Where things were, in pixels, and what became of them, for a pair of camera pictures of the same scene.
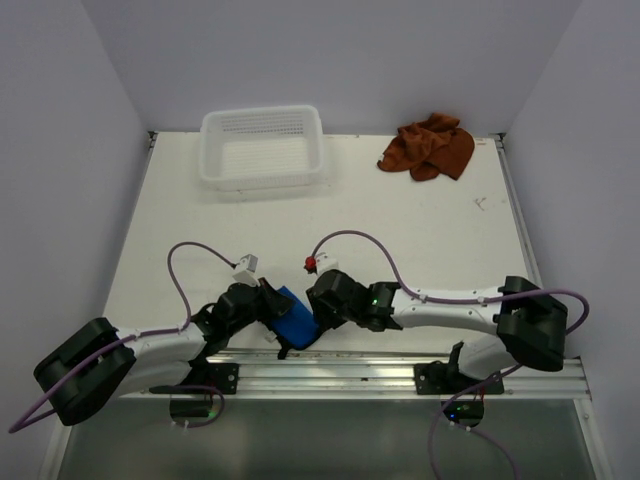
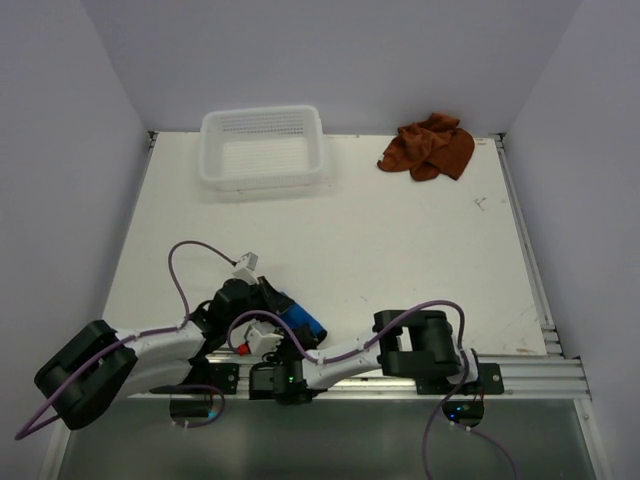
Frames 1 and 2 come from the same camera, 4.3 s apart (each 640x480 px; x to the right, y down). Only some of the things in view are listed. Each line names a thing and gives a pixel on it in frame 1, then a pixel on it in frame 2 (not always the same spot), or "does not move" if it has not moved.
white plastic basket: (254, 148) does not move
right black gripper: (325, 322) → (288, 339)
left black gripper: (275, 302) does not move
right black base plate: (441, 378) does not move
